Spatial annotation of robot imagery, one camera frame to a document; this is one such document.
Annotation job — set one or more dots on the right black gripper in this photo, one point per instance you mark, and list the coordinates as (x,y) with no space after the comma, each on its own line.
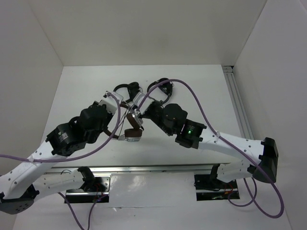
(158,102)

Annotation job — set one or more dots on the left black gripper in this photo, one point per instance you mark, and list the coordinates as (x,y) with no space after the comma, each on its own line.
(110,117)

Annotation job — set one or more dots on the brown silver headphones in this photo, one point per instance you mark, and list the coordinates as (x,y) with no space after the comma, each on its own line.
(133,134)

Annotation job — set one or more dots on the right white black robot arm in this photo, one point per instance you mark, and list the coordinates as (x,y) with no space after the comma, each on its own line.
(256,158)

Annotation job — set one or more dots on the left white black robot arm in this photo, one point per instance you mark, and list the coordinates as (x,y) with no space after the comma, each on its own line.
(27,183)

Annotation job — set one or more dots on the black headphones right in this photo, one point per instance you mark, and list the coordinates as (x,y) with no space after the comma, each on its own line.
(166,88)

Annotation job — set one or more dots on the black headphones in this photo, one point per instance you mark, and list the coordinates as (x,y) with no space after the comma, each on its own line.
(166,88)
(132,88)

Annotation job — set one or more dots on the black headphones left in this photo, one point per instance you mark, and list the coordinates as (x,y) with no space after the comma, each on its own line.
(132,88)

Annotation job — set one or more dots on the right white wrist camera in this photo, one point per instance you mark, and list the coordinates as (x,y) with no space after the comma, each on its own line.
(142,102)

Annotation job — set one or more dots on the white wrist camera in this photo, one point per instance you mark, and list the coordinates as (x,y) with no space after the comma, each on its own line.
(111,100)
(142,102)

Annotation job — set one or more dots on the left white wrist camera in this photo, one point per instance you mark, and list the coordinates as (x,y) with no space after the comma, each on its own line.
(111,100)

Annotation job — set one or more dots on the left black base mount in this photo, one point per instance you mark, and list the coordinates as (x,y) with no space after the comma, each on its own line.
(101,184)

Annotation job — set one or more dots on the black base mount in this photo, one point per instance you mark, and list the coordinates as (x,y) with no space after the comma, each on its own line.
(101,184)
(204,182)

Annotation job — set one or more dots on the aluminium rail front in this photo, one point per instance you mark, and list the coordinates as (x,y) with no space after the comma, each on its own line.
(153,168)

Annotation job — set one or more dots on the aluminium rail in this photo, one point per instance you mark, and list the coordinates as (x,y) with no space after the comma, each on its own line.
(241,115)
(153,168)

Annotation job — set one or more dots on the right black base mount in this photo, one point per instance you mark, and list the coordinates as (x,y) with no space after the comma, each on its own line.
(204,182)

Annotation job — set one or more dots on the aluminium rail right side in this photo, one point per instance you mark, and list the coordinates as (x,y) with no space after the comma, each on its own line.
(241,115)

